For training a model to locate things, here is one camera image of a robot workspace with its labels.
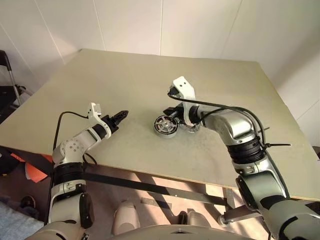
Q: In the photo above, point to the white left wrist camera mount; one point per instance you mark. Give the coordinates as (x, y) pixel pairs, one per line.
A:
(96, 117)

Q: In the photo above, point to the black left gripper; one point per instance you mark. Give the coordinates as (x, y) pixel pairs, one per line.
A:
(110, 123)

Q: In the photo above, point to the silver robot torso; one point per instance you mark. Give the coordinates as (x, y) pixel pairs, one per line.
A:
(175, 233)

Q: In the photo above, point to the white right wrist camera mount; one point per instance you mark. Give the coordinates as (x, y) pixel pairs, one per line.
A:
(186, 87)

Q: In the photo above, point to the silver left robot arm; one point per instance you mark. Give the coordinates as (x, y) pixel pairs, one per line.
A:
(70, 147)

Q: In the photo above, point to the black ring rotor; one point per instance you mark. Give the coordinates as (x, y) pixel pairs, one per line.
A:
(165, 124)

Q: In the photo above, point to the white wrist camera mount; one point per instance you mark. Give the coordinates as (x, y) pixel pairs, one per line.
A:
(96, 117)
(186, 87)

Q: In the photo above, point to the black folding chair silver frame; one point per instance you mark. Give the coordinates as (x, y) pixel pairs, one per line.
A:
(7, 90)

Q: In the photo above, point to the dark round object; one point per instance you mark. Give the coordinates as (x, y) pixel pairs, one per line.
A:
(7, 162)

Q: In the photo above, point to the silver motor housing copper coils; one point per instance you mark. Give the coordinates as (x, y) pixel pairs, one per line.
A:
(165, 135)

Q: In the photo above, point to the grey metal table leg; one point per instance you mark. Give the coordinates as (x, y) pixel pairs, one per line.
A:
(237, 212)

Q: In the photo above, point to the orange sheet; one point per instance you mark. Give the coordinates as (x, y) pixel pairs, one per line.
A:
(35, 173)

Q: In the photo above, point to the black table frame crossbar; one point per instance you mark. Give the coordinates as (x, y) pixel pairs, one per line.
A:
(150, 186)

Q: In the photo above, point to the beige rounded robot foot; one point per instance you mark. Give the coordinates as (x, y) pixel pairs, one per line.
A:
(126, 217)
(196, 218)

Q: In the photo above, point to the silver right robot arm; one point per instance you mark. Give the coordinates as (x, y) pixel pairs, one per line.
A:
(232, 125)

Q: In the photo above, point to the black zip tie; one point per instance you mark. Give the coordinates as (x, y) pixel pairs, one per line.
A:
(277, 144)

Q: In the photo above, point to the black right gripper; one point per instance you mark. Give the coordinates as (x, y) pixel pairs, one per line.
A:
(179, 112)

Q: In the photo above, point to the silver finned motor cover plate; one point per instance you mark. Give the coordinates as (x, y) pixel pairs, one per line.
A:
(191, 128)

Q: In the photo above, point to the blue grey cloth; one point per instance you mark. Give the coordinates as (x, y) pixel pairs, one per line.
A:
(17, 222)

